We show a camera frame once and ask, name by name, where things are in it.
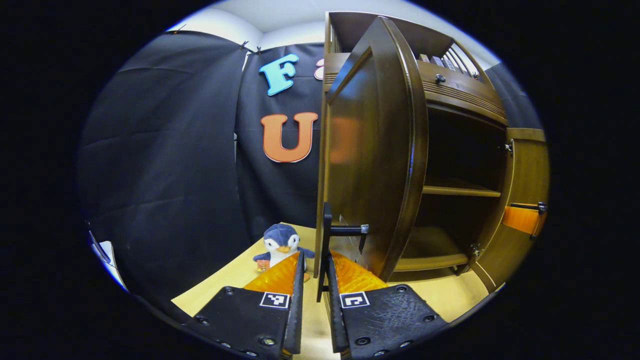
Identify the wooden shoe cabinet door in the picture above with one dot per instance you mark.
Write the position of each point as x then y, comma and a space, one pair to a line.
527, 170
375, 150

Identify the black backdrop cloth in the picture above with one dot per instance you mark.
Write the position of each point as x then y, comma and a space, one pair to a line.
165, 175

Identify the wooden ribbed drawer front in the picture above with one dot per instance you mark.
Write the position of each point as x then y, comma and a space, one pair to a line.
465, 95

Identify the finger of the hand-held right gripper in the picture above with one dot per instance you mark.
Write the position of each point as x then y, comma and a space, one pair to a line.
520, 221

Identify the wooden double-door shoe cabinet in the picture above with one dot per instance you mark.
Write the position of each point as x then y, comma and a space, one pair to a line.
342, 27

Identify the black round drawer knob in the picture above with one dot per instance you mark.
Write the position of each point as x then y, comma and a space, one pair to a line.
440, 78

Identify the metal door hinge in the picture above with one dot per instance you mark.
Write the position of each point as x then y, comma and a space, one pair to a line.
473, 248
507, 147

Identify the penguin plush toy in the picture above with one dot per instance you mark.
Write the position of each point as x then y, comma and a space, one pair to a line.
281, 240

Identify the wooden inner shelf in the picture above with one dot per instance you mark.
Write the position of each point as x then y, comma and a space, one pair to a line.
460, 190

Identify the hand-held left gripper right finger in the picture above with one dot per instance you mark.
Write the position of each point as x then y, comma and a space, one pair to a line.
390, 317

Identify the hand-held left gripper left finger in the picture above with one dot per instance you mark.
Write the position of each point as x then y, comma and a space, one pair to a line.
245, 320

